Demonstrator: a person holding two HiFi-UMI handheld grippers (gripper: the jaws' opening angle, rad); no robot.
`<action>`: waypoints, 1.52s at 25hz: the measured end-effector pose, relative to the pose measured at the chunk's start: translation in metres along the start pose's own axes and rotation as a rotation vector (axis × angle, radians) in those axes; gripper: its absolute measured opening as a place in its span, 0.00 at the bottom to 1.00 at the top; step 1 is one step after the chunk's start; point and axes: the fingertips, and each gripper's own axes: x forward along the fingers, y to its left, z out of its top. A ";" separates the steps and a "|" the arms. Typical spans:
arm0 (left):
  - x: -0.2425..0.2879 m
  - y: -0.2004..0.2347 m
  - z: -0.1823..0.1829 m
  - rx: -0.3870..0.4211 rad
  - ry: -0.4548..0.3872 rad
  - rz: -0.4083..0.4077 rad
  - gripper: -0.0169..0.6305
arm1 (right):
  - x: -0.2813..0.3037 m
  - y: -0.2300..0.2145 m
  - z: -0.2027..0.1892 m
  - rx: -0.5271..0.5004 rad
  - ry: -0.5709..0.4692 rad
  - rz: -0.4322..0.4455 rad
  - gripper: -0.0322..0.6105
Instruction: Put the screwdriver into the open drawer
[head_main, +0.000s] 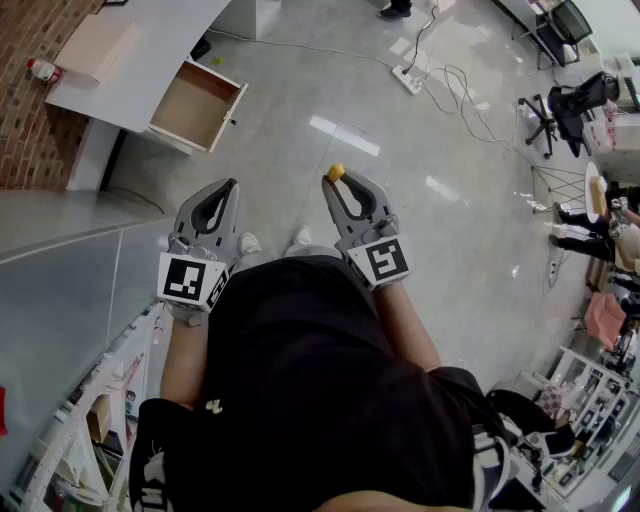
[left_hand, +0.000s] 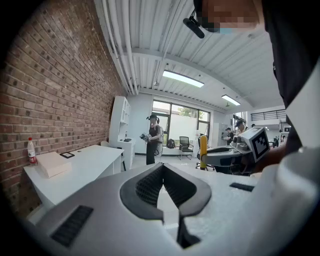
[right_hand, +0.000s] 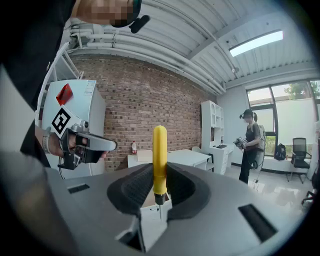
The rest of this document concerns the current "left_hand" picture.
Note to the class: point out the white bottle red cap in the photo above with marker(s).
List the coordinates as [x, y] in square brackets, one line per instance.
[31, 152]

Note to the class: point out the black backpack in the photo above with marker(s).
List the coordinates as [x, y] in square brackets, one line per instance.
[171, 143]

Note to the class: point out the black balcony railing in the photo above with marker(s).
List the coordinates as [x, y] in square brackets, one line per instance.
[268, 115]

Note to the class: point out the black flat device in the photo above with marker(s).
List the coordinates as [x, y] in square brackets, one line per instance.
[127, 140]

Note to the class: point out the black mesh chair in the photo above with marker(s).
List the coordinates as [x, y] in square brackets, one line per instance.
[186, 146]

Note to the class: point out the large glass window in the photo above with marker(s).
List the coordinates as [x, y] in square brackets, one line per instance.
[182, 125]

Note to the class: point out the white ceiling pipe bundle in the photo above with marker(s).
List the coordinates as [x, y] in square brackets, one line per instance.
[120, 50]

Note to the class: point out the white shelf cabinet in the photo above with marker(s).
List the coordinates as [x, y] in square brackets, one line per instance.
[120, 120]

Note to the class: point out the white ceiling light panel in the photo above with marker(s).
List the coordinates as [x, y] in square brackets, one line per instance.
[183, 78]
[230, 100]

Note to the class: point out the person's right forearm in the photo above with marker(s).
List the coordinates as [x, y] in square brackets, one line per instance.
[271, 160]

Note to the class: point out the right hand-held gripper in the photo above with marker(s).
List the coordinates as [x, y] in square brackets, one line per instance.
[258, 143]

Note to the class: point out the flat white box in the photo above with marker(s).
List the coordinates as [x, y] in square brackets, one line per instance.
[52, 163]

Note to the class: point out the black picture frame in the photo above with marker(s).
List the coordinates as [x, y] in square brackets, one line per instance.
[67, 154]

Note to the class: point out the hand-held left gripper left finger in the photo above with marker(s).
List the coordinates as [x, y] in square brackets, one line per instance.
[147, 190]

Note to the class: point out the person's head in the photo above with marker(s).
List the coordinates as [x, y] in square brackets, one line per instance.
[232, 15]

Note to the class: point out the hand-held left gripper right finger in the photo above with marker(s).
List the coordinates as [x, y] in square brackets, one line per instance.
[185, 192]

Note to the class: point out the person's black shirt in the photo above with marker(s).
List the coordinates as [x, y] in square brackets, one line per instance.
[292, 50]

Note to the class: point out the white desk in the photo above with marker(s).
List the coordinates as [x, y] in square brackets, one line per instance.
[87, 165]

